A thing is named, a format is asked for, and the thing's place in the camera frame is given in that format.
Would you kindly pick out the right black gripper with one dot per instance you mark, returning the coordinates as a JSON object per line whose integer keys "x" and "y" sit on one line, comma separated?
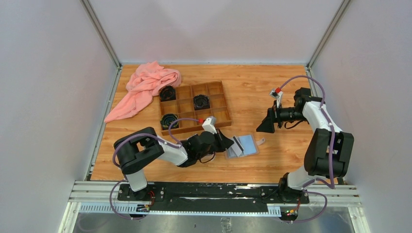
{"x": 267, "y": 124}

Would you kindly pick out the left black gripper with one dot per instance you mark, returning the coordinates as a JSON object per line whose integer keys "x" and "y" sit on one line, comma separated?
{"x": 223, "y": 142}

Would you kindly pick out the white card black stripe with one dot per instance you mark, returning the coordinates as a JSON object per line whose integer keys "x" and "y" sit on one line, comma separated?
{"x": 237, "y": 149}

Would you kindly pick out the pink leather card holder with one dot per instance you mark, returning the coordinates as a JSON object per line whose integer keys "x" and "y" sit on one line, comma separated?
{"x": 250, "y": 146}

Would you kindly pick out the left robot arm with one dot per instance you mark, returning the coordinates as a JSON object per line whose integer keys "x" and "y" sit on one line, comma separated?
{"x": 137, "y": 150}

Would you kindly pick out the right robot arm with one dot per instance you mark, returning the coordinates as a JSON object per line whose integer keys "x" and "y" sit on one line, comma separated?
{"x": 329, "y": 150}

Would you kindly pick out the black flower cup centre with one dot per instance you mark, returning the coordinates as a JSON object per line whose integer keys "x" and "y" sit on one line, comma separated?
{"x": 201, "y": 102}

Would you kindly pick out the black flower cup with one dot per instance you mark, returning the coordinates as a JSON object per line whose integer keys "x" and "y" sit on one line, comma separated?
{"x": 167, "y": 93}
{"x": 201, "y": 102}
{"x": 167, "y": 120}

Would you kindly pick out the brown wooden divider tray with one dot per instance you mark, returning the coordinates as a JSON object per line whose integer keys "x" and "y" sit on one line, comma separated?
{"x": 183, "y": 107}

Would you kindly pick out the black flower cup front left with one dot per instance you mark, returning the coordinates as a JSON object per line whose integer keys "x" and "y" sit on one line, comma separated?
{"x": 167, "y": 120}

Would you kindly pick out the black flower cup rear left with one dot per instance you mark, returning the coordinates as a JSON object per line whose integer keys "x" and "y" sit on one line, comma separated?
{"x": 167, "y": 93}

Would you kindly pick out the pink crumpled cloth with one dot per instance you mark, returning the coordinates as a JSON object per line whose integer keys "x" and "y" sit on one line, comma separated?
{"x": 144, "y": 84}

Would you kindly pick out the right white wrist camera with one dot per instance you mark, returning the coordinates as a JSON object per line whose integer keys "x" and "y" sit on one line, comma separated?
{"x": 277, "y": 95}

